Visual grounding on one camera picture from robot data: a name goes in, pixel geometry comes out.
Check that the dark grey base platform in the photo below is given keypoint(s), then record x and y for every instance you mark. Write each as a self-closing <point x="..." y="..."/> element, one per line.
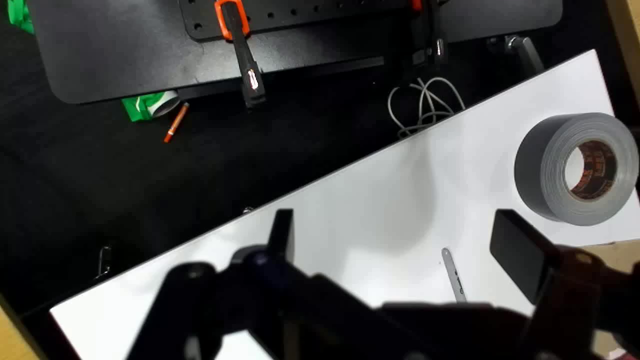
<point x="113" y="53"/>

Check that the green packet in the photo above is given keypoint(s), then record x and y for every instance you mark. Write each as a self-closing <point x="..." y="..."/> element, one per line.
<point x="143" y="107"/>

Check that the light wooden table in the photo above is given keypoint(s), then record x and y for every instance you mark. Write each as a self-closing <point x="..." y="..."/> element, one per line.
<point x="632" y="40"/>

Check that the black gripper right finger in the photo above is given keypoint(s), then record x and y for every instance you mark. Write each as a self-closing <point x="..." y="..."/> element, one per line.
<point x="522" y="256"/>

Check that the orange pencil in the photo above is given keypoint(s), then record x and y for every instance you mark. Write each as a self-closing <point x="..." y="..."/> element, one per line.
<point x="176" y="123"/>

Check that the black perforated mount plate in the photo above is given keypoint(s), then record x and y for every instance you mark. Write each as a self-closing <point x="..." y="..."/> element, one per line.
<point x="300" y="12"/>

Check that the silver marker pen green cap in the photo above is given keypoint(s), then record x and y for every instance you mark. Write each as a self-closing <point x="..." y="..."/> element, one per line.
<point x="455" y="275"/>

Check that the grey duct tape roll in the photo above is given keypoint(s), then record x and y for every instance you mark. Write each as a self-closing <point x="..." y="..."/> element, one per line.
<point x="546" y="174"/>

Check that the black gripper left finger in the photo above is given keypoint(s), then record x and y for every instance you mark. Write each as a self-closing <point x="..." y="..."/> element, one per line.
<point x="281" y="233"/>

